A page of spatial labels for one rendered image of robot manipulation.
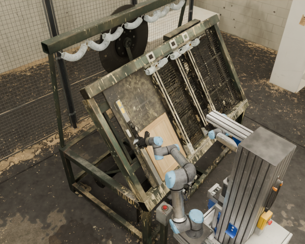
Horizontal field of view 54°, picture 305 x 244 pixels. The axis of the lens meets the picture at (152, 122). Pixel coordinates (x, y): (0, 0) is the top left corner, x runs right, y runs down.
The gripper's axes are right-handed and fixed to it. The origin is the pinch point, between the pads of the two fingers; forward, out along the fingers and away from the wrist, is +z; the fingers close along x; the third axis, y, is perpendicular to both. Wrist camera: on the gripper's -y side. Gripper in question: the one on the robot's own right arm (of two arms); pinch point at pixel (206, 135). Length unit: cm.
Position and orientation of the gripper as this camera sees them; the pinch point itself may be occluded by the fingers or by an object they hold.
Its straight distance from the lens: 296.8
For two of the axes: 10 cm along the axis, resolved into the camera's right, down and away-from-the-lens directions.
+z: -3.1, 4.7, 8.3
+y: -6.0, -7.7, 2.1
